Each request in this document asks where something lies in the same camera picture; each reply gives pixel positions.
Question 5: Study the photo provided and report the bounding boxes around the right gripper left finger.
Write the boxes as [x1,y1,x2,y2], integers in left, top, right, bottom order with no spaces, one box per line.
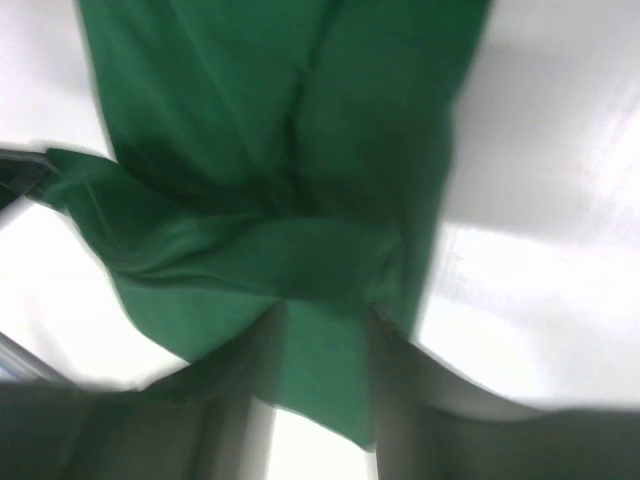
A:
[1,305,285,479]

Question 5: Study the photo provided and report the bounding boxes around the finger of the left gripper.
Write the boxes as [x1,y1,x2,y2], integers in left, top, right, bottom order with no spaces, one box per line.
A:
[1,148,58,205]

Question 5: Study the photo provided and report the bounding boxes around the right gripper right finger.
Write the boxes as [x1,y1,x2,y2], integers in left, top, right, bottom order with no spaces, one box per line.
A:
[367,308,639,480]

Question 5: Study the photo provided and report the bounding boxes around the green t shirt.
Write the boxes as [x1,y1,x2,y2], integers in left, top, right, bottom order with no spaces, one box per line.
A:
[40,1,490,447]

